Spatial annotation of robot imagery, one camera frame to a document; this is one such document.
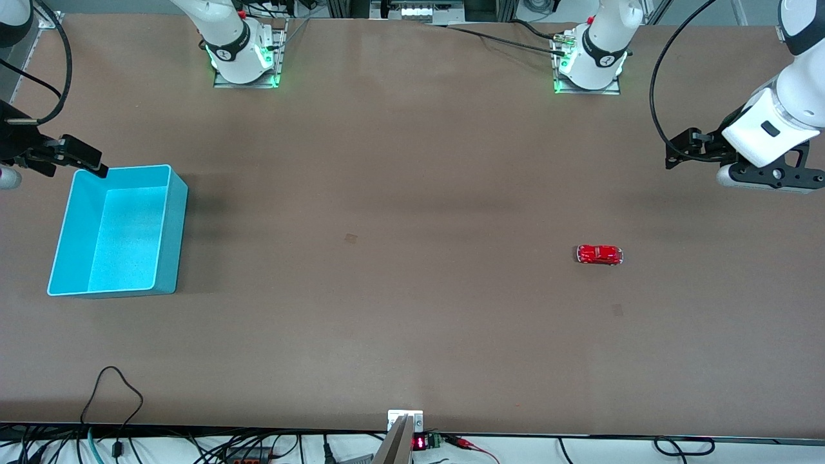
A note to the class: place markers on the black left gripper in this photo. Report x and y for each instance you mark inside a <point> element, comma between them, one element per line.
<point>709,145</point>

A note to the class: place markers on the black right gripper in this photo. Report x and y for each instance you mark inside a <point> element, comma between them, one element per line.
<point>14,138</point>

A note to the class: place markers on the red beetle toy car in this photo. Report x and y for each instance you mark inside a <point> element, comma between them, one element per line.
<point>599,254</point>

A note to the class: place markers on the light blue plastic box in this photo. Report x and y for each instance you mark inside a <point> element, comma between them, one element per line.
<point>122,238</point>

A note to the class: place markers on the background equipment rack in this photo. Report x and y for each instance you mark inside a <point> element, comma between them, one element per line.
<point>419,11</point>

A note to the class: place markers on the black power strip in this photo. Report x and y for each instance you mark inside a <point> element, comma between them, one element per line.
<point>248,455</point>

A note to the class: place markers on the red clip lead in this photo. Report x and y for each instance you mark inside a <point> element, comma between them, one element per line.
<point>464,443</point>

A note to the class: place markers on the red digit display module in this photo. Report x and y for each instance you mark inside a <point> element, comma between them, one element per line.
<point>419,443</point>

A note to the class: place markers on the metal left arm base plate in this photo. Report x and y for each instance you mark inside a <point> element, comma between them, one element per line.
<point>612,90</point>

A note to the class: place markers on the aluminium frame profile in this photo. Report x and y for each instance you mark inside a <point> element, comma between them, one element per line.
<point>58,19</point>
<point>781,33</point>

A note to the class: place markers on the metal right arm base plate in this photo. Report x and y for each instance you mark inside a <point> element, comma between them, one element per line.
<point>278,58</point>

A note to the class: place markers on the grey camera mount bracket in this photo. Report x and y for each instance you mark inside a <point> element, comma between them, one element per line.
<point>399,444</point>

